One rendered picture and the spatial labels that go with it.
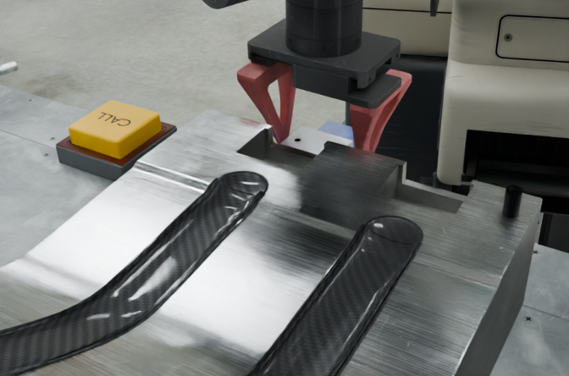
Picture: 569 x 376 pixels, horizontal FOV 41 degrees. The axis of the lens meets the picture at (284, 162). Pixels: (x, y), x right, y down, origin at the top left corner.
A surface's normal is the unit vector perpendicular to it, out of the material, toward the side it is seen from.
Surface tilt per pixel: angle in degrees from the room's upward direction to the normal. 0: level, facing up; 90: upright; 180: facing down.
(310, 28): 90
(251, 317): 2
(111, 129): 0
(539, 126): 98
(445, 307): 3
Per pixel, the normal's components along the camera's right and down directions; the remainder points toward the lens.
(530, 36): -0.22, 0.64
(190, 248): -0.07, -0.83
